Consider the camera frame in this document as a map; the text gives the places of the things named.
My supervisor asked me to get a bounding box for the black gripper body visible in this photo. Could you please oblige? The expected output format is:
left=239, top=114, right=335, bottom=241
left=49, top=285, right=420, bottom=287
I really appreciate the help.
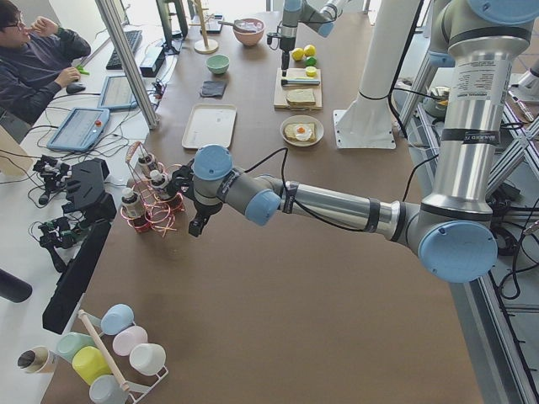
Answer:
left=279, top=35, right=296, bottom=63
left=193, top=199, right=223, bottom=224

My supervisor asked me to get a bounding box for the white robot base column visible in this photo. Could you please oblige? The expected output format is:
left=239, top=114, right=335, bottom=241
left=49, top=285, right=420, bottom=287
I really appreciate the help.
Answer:
left=334, top=0, right=423, bottom=149

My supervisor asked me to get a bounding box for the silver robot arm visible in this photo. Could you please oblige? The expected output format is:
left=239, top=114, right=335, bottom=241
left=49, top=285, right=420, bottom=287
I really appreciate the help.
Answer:
left=189, top=1, right=538, bottom=283
left=278, top=0, right=348, bottom=77

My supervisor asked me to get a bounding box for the beige serving tray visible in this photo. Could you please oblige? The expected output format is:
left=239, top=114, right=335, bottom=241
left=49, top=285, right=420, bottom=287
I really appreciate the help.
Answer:
left=182, top=104, right=237, bottom=150

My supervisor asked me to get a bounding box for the yellow lemon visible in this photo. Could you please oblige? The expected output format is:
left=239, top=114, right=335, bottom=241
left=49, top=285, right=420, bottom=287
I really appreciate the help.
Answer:
left=303, top=44, right=317, bottom=57
left=290, top=47, right=304, bottom=61

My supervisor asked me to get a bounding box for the green lime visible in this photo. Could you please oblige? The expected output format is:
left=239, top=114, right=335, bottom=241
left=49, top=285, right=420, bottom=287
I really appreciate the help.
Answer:
left=305, top=56, right=318, bottom=66

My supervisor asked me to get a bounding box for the lemon half slice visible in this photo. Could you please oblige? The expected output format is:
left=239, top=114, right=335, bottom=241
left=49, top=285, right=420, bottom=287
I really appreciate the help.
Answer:
left=305, top=66, right=318, bottom=78

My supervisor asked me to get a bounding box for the pink bowl with ice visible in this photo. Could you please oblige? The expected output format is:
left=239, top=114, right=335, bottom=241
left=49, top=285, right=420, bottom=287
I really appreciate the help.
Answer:
left=232, top=19, right=265, bottom=46

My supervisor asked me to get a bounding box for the wooden cutting board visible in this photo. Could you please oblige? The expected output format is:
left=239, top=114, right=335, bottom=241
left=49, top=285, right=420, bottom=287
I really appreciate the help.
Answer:
left=273, top=67, right=323, bottom=110

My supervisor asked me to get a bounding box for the metal ice scoop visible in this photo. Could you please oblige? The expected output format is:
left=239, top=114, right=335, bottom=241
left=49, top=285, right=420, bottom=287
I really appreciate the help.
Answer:
left=217, top=19, right=258, bottom=33

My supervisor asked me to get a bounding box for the dark drink bottle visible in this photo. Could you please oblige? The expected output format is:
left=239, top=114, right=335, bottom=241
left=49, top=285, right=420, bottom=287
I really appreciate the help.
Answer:
left=121, top=188, right=145, bottom=227
left=137, top=154, right=158, bottom=178
left=150, top=169, right=173, bottom=201

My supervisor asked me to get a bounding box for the white round plate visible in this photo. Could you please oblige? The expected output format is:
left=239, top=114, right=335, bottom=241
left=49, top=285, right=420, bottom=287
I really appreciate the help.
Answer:
left=280, top=115, right=324, bottom=147

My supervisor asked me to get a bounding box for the green bowl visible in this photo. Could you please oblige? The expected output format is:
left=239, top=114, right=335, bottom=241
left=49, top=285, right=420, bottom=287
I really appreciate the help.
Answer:
left=205, top=55, right=230, bottom=75

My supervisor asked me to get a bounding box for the bottom bread slice with egg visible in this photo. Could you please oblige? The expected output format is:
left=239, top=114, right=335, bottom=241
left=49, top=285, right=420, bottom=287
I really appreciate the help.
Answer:
left=284, top=123, right=316, bottom=143

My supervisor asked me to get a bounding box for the grey folded cloth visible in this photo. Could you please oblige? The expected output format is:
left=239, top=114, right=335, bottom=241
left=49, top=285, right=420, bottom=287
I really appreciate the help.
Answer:
left=200, top=80, right=227, bottom=98

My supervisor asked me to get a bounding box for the wooden mug tree stand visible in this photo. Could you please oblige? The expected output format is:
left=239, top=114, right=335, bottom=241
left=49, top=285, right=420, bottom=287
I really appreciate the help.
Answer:
left=189, top=0, right=219, bottom=55

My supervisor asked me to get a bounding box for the blue cup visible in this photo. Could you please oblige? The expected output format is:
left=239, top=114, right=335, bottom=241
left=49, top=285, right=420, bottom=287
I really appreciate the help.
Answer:
left=101, top=304, right=134, bottom=335

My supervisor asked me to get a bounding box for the pink cup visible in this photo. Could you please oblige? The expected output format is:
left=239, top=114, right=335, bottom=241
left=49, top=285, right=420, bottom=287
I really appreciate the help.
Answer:
left=112, top=325, right=148, bottom=357

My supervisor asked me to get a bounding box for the white cup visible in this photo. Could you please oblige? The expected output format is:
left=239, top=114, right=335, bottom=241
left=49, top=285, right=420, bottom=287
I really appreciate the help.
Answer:
left=129, top=343, right=166, bottom=376

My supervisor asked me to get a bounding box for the blue teach pendant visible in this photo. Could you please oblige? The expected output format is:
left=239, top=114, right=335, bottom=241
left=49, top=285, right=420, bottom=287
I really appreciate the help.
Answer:
left=98, top=76, right=137, bottom=111
left=46, top=108, right=110, bottom=152

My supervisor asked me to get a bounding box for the black keyboard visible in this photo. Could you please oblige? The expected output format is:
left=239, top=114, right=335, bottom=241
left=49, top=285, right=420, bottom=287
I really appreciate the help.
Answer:
left=105, top=29, right=144, bottom=71

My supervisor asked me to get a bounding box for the steel pot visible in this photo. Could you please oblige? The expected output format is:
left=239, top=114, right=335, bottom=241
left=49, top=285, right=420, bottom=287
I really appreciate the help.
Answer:
left=423, top=86, right=451, bottom=120

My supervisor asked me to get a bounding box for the yellow cup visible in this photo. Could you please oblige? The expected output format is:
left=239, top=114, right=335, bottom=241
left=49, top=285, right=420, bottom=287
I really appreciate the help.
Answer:
left=72, top=346, right=112, bottom=385

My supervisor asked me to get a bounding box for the green cup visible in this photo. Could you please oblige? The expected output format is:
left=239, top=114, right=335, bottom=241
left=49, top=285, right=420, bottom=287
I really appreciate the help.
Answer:
left=56, top=332, right=95, bottom=363

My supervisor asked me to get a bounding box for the white cup rack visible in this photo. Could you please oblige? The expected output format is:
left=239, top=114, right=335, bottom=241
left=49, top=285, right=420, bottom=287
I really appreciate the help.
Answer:
left=77, top=310, right=168, bottom=403

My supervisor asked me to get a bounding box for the black computer mouse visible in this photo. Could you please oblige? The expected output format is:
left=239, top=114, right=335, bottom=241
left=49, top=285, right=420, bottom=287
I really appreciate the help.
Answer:
left=66, top=82, right=86, bottom=95

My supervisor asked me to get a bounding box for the grey cup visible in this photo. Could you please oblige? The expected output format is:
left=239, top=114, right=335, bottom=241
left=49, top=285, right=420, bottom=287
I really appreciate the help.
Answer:
left=89, top=375, right=128, bottom=404

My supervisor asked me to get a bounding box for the paper cup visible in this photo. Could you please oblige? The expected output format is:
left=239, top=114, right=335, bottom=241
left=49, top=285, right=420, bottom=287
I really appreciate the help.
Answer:
left=17, top=346, right=57, bottom=374

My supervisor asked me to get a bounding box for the copper wire bottle rack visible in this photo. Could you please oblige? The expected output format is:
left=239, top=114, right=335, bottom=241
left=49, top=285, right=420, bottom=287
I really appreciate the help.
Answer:
left=120, top=141, right=184, bottom=236

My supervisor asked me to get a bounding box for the aluminium frame post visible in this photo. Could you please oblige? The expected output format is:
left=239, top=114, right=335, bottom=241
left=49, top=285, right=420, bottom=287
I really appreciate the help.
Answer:
left=95, top=0, right=158, bottom=130

